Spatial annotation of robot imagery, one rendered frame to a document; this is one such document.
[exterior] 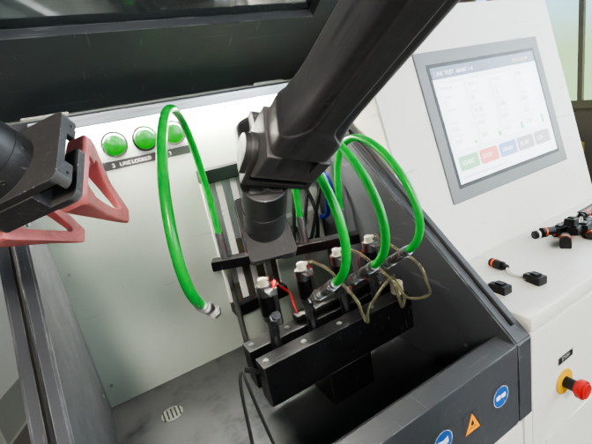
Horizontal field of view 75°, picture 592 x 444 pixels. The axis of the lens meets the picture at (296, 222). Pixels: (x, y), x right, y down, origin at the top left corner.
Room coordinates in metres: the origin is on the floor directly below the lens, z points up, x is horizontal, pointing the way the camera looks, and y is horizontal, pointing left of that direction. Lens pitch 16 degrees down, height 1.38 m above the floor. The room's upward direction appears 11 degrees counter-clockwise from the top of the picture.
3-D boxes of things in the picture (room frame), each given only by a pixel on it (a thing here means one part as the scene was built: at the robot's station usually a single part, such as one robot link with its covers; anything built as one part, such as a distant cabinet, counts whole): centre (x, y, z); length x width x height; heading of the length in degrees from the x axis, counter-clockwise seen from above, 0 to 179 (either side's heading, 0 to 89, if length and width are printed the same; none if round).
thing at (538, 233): (0.82, -0.65, 1.01); 0.23 x 0.11 x 0.06; 117
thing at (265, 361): (0.68, -0.03, 0.91); 0.34 x 0.10 x 0.15; 117
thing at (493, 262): (0.70, -0.42, 0.99); 0.12 x 0.02 x 0.02; 18
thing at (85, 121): (0.86, 0.20, 1.43); 0.54 x 0.03 x 0.02; 117
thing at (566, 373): (0.58, -0.45, 0.80); 0.05 x 0.04 x 0.05; 117
